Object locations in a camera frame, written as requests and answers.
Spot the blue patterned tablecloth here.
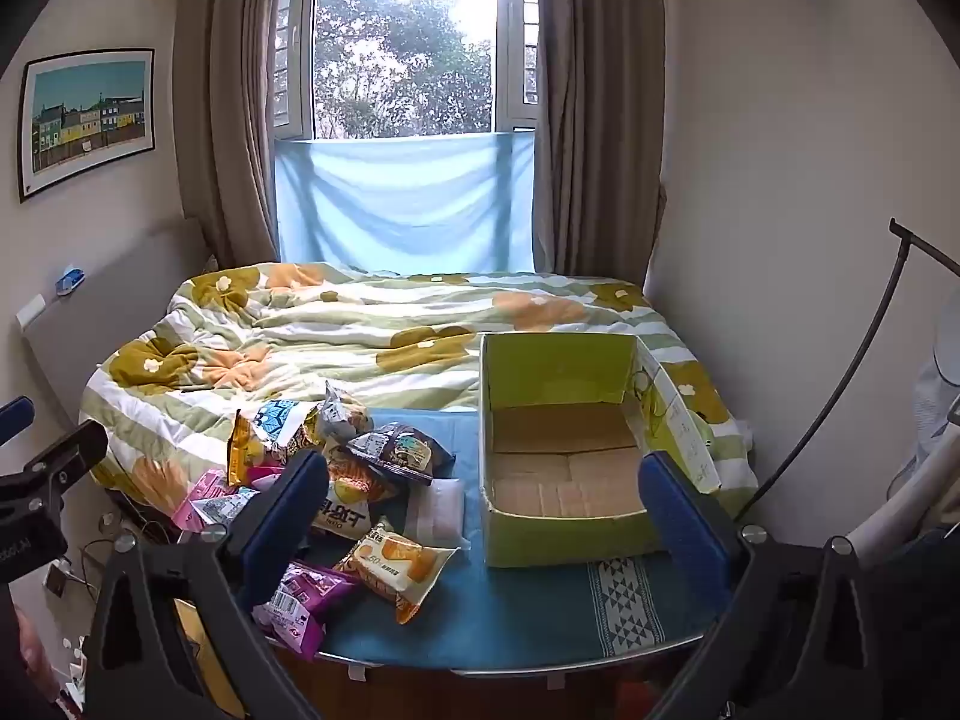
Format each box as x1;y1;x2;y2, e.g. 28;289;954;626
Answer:
247;399;725;662

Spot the grey headboard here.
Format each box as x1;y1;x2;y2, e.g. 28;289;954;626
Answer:
15;217;218;466

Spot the grey printed snack packet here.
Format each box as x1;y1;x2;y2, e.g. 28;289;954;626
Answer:
322;382;374;445

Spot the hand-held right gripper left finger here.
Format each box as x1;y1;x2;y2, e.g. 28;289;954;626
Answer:
79;448;332;720

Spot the white frame window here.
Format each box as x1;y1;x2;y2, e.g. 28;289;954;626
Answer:
270;0;541;143

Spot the dark brown snack packet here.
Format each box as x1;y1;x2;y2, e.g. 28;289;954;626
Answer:
346;424;457;486

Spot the framed houses picture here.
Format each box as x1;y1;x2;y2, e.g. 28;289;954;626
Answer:
16;49;157;203

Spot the pink barcode snack packet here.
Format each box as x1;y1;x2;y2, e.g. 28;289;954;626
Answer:
171;467;230;530

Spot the orange bread snack packet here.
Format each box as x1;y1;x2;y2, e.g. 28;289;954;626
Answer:
332;519;460;625

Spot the person's left hand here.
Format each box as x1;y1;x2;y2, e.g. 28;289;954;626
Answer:
15;607;57;698

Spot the green cardboard box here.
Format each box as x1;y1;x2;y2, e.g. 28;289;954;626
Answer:
478;331;725;569

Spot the light blue window cloth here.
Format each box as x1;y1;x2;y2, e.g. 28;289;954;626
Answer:
274;129;537;275

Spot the floral striped blanket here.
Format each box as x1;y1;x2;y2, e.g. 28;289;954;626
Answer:
79;262;758;511

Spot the purple snack packet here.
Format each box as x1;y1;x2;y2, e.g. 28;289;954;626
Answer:
251;561;362;662

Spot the golden brown snack packet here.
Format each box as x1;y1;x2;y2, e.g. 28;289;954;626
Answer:
227;406;301;487

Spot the white yellow snack packet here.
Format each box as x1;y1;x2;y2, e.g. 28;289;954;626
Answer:
309;480;374;541

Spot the white plain packet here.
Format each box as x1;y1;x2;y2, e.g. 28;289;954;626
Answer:
415;476;467;542

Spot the brown curtain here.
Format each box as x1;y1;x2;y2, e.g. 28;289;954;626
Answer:
172;0;290;271
534;0;668;286

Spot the pink strawberry candy packet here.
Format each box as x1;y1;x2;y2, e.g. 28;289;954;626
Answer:
196;487;262;535

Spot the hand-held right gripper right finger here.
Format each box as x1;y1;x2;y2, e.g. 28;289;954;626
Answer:
637;451;887;720

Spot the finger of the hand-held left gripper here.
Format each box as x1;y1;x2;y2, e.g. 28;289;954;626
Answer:
0;396;36;445
0;420;110;500

